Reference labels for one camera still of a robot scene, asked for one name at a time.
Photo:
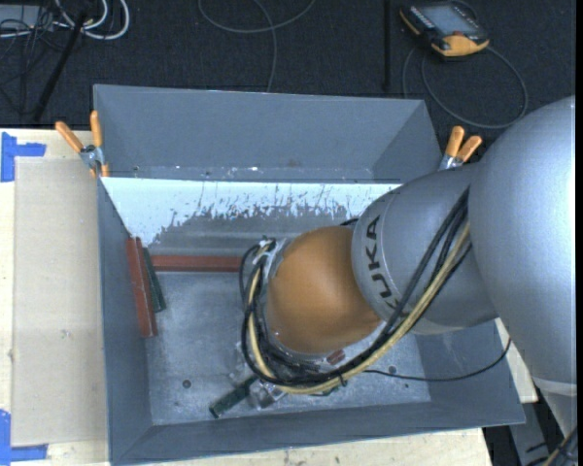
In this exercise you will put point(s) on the grey metal bin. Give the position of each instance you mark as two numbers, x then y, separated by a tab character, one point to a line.
252	129

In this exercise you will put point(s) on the pale cardboard board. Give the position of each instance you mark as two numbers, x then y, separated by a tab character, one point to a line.
53	284

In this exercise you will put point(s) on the red-brown flat block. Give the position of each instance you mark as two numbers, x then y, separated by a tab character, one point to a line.
336	356
141	289
194	263

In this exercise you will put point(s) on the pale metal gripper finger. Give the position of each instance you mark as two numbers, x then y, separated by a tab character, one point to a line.
267	395
239	362

